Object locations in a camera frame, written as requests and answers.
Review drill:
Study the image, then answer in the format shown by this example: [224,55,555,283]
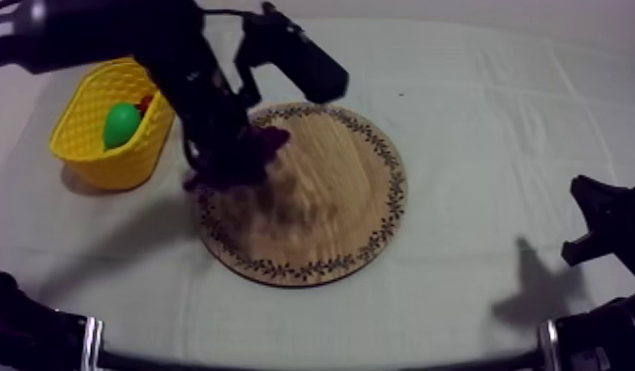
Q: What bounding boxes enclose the silver metal bar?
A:
[80,316,106,371]

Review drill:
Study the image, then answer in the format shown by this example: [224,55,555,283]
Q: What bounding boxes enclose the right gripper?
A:
[560,173,635,287]

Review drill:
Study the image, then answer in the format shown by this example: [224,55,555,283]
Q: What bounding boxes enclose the round wooden board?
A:
[195,102,408,288]

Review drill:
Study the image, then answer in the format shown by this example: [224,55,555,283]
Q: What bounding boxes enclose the yellow plastic basket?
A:
[48,57,176,190]

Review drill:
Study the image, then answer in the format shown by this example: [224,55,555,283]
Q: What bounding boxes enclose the green toy pear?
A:
[102,102,143,151]

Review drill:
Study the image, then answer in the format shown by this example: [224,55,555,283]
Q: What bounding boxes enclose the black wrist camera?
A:
[233,1,350,106]

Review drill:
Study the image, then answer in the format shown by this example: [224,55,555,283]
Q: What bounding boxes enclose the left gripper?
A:
[139,31,257,179]

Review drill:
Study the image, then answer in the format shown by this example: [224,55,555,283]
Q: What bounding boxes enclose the purple toy grapes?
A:
[182,125,292,191]

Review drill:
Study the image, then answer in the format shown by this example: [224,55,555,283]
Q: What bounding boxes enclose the black cable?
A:
[202,7,252,20]

